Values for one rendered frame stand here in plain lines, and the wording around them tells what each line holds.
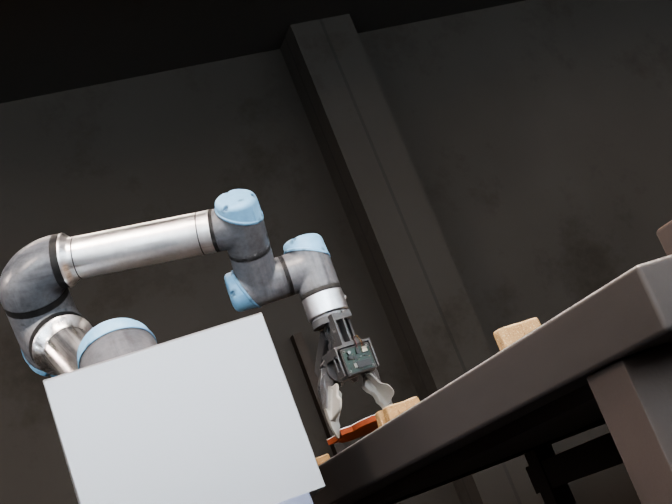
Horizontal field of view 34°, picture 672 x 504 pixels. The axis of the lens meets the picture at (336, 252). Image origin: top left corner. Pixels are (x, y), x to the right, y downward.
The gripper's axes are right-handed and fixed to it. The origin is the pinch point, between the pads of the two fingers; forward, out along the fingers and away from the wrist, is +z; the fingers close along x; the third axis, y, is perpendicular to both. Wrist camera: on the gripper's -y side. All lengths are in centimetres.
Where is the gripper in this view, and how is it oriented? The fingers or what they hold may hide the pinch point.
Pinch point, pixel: (364, 426)
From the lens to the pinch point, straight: 193.3
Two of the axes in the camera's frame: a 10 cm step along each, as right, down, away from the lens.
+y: 3.4, -3.3, -8.8
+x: 8.8, -2.2, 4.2
